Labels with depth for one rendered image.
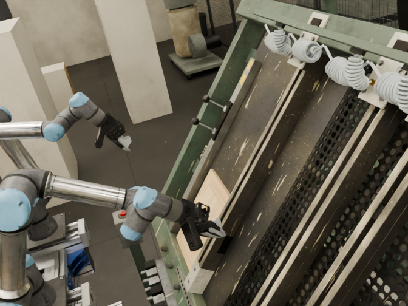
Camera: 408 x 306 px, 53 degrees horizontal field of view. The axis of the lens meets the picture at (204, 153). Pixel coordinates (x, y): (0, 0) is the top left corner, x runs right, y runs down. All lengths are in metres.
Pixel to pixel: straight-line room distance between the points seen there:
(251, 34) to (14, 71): 2.45
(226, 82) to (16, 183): 1.18
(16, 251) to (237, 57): 1.34
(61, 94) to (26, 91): 2.82
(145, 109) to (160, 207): 4.47
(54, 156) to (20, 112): 0.53
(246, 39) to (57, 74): 4.92
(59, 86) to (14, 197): 5.52
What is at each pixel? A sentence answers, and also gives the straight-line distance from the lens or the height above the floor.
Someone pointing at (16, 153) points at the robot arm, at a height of 1.44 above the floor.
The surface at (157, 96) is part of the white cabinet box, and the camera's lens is 5.73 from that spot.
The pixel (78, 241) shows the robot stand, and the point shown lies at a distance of 2.23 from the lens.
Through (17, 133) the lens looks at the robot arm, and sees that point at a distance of 1.92.
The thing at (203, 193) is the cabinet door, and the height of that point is 1.13.
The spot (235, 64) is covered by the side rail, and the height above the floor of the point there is 1.58.
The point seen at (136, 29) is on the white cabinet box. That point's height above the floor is 1.23.
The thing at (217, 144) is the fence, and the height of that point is 1.31.
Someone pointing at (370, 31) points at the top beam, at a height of 1.87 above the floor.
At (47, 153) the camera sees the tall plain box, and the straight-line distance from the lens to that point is 4.26.
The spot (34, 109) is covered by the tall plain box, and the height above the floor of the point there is 1.04.
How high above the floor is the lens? 2.22
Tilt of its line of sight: 29 degrees down
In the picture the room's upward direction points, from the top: 12 degrees counter-clockwise
